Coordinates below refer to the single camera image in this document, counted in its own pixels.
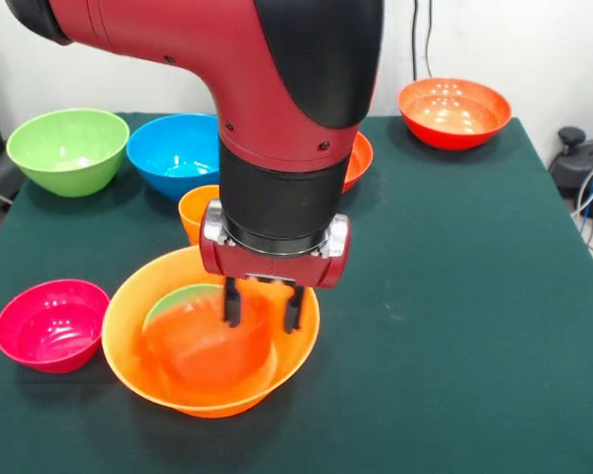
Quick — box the white and blue cable bundle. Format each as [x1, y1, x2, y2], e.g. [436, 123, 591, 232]
[570, 153, 593, 268]

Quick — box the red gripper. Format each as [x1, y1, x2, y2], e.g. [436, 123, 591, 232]
[199, 198, 352, 335]

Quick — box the orange cup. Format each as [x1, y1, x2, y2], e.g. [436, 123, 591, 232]
[178, 185, 222, 247]

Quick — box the small green bowl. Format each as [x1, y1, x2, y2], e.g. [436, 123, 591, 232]
[142, 284, 223, 330]

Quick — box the blue bowl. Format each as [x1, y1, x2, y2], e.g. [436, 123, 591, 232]
[126, 113, 222, 202]

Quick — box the thin black wall cable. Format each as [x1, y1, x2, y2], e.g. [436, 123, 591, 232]
[424, 0, 435, 80]

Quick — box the thick black wall cable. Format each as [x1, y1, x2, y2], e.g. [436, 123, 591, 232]
[411, 0, 421, 83]

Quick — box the large green bowl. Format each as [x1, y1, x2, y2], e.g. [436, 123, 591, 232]
[5, 108, 130, 198]

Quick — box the large orange bowl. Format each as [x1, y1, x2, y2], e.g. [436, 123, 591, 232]
[101, 245, 321, 420]

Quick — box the large red bowl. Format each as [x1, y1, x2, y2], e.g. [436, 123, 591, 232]
[342, 130, 375, 194]
[397, 76, 514, 152]

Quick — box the pink bowl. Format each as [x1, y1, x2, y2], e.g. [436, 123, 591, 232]
[0, 278, 111, 374]

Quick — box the dark green table cloth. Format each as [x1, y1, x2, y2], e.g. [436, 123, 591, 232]
[0, 112, 593, 474]

